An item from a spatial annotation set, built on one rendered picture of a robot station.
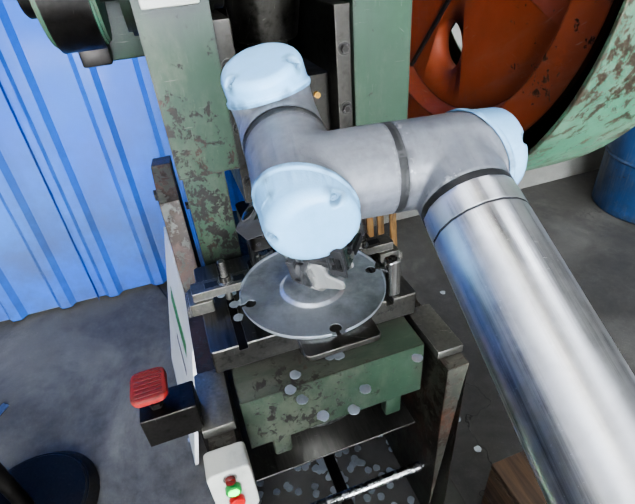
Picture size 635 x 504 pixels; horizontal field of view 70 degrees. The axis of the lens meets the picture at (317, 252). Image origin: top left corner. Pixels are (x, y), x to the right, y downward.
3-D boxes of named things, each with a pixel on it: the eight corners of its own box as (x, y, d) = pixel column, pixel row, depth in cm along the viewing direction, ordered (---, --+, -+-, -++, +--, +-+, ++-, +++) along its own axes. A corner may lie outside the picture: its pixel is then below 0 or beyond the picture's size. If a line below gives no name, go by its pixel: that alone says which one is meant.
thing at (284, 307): (228, 265, 98) (227, 262, 98) (351, 233, 105) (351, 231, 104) (258, 360, 75) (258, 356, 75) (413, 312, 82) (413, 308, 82)
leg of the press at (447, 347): (465, 510, 127) (527, 247, 75) (429, 525, 125) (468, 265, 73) (343, 307, 199) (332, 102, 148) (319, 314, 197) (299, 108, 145)
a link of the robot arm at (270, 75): (218, 103, 35) (209, 52, 41) (260, 199, 44) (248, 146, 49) (314, 71, 35) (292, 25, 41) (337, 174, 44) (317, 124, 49)
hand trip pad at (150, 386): (178, 421, 78) (166, 393, 73) (142, 433, 76) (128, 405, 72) (175, 390, 83) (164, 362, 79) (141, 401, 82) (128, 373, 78)
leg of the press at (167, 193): (283, 589, 115) (208, 340, 63) (239, 608, 112) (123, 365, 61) (223, 342, 187) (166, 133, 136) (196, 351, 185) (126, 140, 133)
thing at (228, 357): (415, 312, 101) (417, 292, 98) (216, 374, 91) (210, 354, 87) (361, 244, 125) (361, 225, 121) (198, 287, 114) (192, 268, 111)
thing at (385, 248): (402, 259, 108) (403, 222, 102) (336, 277, 104) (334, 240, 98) (390, 246, 112) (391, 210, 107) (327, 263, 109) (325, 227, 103)
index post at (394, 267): (400, 293, 98) (402, 258, 92) (388, 297, 97) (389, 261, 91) (394, 286, 100) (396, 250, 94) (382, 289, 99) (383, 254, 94)
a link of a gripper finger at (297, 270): (308, 295, 61) (292, 257, 54) (298, 293, 62) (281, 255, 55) (320, 267, 63) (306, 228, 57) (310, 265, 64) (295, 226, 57)
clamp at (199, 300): (265, 297, 100) (258, 259, 94) (189, 318, 96) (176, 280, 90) (259, 281, 105) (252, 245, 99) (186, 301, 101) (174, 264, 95)
